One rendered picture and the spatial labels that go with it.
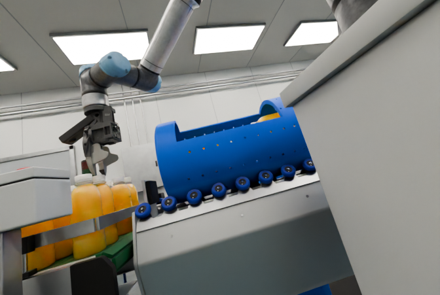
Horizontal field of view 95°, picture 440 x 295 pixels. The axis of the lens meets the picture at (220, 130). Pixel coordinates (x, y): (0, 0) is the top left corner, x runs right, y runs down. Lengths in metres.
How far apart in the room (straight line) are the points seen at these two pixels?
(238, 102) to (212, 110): 0.65
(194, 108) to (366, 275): 4.07
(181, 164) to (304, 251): 0.43
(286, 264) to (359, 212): 0.33
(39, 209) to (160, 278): 0.33
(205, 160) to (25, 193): 0.38
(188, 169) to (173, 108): 3.75
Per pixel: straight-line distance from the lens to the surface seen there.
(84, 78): 0.78
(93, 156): 0.69
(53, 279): 0.63
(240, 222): 0.62
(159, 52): 0.75
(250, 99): 4.75
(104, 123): 0.70
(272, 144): 0.64
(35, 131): 4.80
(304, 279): 0.76
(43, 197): 0.51
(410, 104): 0.34
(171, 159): 0.60
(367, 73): 0.37
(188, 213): 0.62
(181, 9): 0.75
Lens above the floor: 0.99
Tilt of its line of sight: 13 degrees up
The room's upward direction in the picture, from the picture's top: 15 degrees counter-clockwise
